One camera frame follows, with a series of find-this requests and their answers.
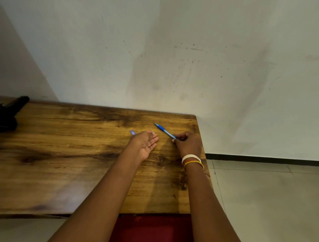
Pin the yellow bangle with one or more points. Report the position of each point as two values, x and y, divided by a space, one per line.
194 162

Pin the person's left forearm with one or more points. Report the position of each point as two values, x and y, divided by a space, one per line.
99 202

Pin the person's right thumb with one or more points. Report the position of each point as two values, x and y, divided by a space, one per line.
176 141

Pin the person's left thumb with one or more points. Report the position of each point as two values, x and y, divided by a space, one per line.
149 133

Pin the person's left hand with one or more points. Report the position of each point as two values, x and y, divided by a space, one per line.
142 147

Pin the blue ballpoint pen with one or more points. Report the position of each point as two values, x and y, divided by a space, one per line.
164 130

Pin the person's right forearm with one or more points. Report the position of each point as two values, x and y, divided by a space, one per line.
208 204

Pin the person's right hand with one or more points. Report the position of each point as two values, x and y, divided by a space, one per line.
190 147

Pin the red garment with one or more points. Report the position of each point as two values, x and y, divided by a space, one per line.
152 228

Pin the white bangle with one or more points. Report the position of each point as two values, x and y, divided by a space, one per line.
190 157

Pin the black object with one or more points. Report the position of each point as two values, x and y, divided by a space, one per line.
10 112

